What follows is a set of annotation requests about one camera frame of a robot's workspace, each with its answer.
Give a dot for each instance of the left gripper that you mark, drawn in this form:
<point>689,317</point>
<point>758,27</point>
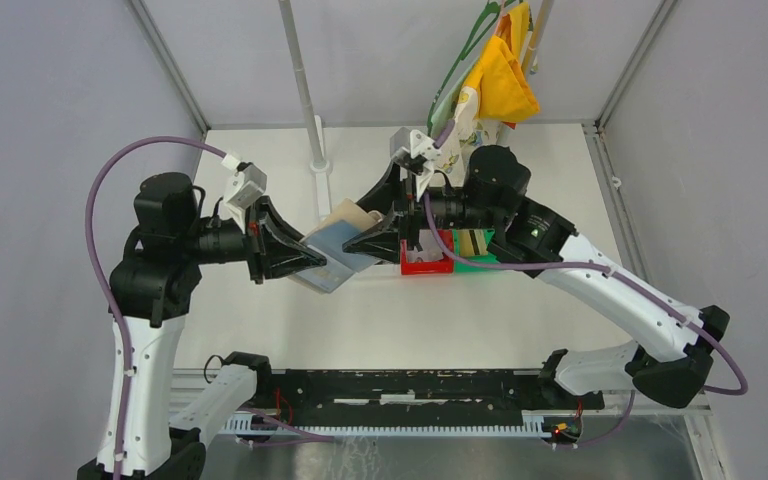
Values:
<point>273,247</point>

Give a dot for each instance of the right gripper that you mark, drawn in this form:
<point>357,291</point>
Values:
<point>383,241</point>

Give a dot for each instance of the tan leather card holder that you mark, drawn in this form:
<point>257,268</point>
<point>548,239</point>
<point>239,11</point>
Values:
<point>345,222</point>

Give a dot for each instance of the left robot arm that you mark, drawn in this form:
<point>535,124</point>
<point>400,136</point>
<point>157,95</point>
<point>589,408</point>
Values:
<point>152,288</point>

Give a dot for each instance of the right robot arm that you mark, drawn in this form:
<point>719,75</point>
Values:
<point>672,346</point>

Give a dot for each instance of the white cards in red bin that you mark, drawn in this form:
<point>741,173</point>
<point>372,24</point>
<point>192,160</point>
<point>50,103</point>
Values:
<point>432,248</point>

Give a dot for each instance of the gold card in green bin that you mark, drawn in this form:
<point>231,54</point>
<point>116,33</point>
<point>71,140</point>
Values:
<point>472,243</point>

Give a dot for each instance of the red plastic bin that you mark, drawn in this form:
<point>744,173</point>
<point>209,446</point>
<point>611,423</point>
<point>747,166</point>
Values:
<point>444,267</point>

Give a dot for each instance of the white stand pole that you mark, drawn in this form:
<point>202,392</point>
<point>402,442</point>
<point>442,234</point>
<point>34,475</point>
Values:
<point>320,166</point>

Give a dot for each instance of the green plastic bin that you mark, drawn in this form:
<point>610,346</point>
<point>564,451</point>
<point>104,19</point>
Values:
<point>489,258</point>

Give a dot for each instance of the patterned white cloth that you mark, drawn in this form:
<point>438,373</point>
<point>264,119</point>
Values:
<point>458,110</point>

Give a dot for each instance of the right stand pole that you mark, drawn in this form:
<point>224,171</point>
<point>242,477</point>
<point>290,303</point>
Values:
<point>539,20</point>

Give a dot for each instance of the yellow cloth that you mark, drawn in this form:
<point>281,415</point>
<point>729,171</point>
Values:
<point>498,74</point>

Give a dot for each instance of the green clothes hanger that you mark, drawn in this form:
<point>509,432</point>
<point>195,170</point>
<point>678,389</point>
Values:
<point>491,12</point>

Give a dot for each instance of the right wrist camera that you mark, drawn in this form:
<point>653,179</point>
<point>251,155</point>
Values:
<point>416,153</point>

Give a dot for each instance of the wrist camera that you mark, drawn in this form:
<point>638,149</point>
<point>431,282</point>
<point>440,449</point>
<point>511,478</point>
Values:
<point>243,188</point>
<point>416,153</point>

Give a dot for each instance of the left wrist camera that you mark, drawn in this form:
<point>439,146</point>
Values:
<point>243,188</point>

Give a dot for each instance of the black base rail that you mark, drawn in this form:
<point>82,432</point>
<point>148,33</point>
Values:
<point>414,398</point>

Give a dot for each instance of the white cable duct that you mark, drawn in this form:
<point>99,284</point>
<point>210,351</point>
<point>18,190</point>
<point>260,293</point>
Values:
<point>243,424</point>

